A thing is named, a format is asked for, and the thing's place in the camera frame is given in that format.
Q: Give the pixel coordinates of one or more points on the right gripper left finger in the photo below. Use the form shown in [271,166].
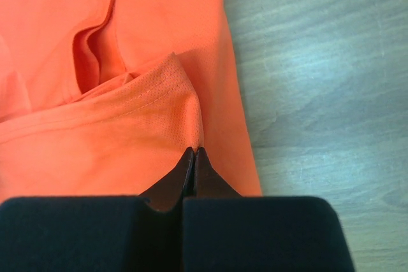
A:
[98,233]

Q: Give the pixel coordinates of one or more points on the orange t-shirt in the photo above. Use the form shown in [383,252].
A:
[102,97]

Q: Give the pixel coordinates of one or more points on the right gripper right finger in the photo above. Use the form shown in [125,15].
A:
[224,231]

